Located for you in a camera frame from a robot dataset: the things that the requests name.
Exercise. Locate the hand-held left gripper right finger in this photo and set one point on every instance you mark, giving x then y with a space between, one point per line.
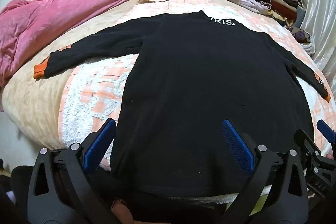
237 145

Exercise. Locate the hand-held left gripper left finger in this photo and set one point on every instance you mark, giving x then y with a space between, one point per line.
99 142

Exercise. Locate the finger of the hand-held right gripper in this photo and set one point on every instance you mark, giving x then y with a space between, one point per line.
325 129
304 140

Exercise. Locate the black sweater with orange cuffs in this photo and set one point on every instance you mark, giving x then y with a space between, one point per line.
197 82

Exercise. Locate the white bag of clothes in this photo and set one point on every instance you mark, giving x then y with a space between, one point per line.
302 36

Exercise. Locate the person's left hand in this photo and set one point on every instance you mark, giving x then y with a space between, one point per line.
120 209

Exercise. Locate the peach and white plaid blanket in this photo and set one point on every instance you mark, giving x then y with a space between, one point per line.
89 98

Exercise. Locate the beige bed sheet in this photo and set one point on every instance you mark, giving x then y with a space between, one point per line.
31 98

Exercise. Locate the grey blue cushion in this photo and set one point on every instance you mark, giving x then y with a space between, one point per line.
301 16

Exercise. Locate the white satin curtain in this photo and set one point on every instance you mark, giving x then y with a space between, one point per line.
323 3

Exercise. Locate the pink duvet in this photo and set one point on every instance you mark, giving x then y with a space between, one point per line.
52 16

